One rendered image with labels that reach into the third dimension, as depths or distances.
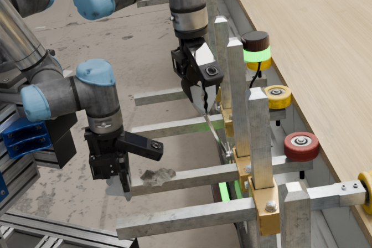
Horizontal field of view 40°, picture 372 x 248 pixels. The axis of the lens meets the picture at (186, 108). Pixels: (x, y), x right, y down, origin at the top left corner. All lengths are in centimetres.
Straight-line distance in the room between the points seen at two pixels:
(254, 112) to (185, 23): 27
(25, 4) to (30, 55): 41
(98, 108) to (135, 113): 221
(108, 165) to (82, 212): 143
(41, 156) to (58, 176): 128
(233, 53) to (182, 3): 17
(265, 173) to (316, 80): 58
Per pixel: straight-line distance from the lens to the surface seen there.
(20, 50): 115
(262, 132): 91
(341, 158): 118
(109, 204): 258
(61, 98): 106
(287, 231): 71
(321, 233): 140
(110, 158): 115
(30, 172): 164
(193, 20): 105
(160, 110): 326
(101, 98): 107
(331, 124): 129
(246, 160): 123
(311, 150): 120
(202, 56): 105
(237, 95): 115
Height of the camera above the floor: 159
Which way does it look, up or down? 29 degrees down
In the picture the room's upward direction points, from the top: 9 degrees counter-clockwise
